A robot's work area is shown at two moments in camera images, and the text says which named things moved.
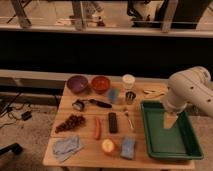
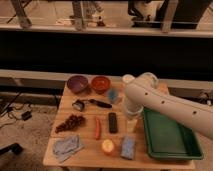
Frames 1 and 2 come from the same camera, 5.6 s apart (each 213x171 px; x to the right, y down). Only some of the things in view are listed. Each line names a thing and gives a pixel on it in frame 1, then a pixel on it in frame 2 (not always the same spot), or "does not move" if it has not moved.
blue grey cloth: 62,148 does not move
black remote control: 113,126 does not move
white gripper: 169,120 to 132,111
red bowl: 100,84 does not move
